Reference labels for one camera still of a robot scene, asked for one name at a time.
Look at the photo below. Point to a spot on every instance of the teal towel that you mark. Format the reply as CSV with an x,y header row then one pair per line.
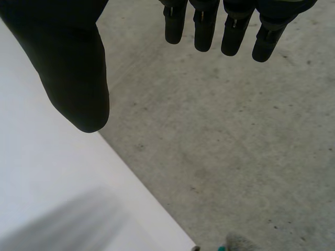
x,y
222,247

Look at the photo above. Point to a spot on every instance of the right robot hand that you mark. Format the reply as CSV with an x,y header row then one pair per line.
x,y
70,78

